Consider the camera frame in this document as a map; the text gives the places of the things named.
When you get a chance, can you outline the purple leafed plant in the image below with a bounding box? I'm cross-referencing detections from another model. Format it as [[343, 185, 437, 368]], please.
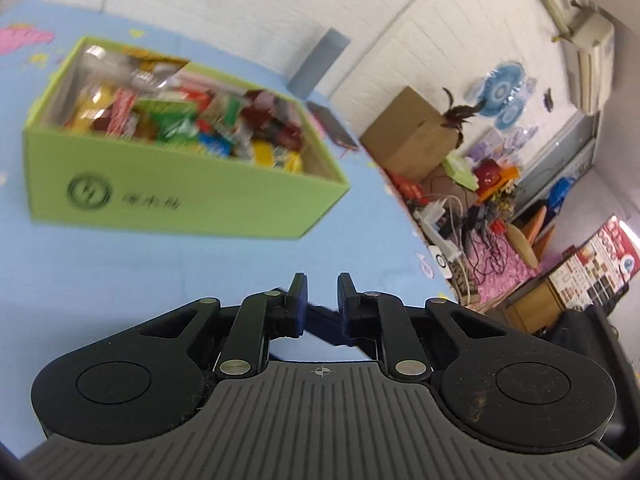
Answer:
[[440, 87, 487, 132]]

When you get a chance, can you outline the blue plastic bag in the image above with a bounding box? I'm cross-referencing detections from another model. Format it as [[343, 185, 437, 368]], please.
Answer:
[[547, 175, 576, 211]]

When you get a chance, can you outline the small blue paper fan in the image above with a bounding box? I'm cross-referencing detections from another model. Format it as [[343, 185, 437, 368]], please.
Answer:
[[495, 102, 527, 130]]

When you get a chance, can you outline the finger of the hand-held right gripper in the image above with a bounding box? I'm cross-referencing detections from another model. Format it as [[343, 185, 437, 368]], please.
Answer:
[[305, 304, 381, 361]]

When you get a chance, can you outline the red rounded object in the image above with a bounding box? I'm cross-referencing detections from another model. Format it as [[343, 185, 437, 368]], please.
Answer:
[[473, 158, 504, 191]]

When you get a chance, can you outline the orange wooden chair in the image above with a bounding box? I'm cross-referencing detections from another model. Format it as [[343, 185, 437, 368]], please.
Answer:
[[507, 204, 557, 269]]

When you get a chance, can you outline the colourful printed board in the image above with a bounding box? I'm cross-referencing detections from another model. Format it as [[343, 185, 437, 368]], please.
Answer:
[[547, 215, 640, 312]]

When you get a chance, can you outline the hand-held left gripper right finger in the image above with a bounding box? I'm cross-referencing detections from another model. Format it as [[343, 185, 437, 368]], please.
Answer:
[[337, 272, 507, 379]]

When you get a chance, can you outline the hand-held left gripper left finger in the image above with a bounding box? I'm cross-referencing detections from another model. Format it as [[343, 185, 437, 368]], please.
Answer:
[[135, 272, 309, 377]]

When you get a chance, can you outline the grey thermos bottle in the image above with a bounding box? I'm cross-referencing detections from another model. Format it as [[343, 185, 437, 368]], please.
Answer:
[[288, 28, 350, 97]]

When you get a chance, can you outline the blue printed tablecloth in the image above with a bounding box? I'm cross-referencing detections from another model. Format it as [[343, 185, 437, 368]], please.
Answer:
[[0, 0, 453, 461]]

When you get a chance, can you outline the pink floral cloth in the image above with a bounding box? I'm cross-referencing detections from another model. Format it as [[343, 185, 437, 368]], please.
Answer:
[[464, 229, 539, 307]]

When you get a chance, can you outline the white power strip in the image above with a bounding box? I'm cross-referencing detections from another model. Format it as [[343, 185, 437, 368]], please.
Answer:
[[414, 207, 462, 257]]

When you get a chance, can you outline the large blue paper fan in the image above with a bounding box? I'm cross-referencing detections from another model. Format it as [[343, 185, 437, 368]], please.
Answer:
[[472, 60, 526, 116]]

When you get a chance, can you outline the white air conditioner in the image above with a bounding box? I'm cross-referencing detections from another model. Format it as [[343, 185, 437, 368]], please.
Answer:
[[564, 2, 617, 116]]

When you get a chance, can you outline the green cardboard box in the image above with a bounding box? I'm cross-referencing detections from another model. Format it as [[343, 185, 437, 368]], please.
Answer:
[[22, 35, 352, 242]]

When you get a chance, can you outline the dark smartphone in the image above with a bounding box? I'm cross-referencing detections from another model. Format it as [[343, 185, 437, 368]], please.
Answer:
[[305, 100, 360, 150]]

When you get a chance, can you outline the pile of mixed snacks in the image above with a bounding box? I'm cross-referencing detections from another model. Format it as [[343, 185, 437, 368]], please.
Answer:
[[64, 44, 307, 176]]

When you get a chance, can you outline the red patterned cloth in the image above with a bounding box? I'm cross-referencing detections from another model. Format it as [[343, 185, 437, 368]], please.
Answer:
[[384, 172, 427, 207]]

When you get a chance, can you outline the wooden cabinet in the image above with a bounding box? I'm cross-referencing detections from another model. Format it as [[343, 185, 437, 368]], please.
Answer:
[[504, 277, 569, 334]]

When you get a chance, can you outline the brown cardboard box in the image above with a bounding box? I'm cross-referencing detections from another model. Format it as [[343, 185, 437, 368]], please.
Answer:
[[360, 86, 464, 182]]

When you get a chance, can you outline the light green box lid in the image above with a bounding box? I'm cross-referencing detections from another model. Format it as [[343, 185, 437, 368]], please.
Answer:
[[442, 154, 479, 191]]

